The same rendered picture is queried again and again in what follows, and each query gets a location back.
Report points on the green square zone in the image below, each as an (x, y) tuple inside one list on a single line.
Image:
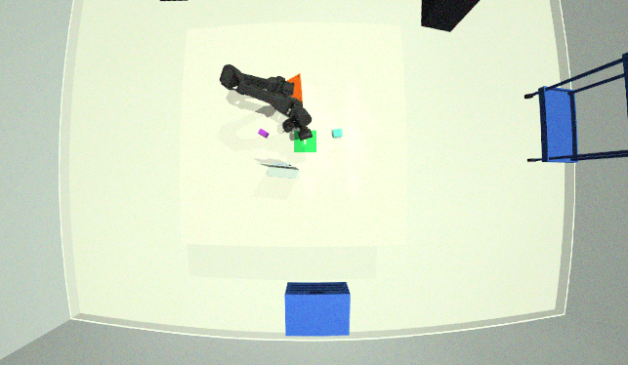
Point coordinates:
[(309, 146)]

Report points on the purple rectangular block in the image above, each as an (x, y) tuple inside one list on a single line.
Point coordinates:
[(263, 133)]

